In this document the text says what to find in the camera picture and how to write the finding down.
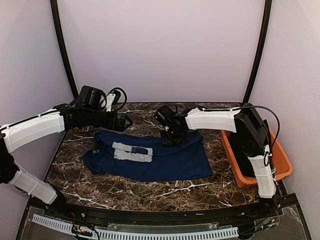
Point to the left black frame post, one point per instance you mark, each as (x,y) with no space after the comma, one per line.
(62,47)

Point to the black frame post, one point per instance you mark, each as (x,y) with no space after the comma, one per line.
(62,47)
(259,51)

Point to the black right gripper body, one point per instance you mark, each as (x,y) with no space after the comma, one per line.
(172,137)

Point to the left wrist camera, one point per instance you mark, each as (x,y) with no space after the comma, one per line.
(113,97)

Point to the orange plastic basket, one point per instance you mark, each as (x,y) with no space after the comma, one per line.
(280,159)

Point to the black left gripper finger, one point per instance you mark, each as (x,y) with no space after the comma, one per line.
(128,116)
(127,123)

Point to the black brooch box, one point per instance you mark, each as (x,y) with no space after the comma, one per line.
(174,108)

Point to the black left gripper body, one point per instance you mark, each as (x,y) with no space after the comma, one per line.
(119,127)

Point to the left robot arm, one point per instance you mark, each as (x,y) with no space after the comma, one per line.
(93,107)

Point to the blue printed t-shirt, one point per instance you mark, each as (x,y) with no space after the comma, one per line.
(146,159)

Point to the right black frame post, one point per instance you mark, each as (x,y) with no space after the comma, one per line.
(259,51)

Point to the black garment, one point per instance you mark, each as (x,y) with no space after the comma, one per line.
(249,141)

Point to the black front rail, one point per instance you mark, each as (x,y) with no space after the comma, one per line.
(237,216)

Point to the white slotted cable duct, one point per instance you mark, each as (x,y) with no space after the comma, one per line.
(116,231)

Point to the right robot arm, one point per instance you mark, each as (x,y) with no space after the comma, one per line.
(201,118)

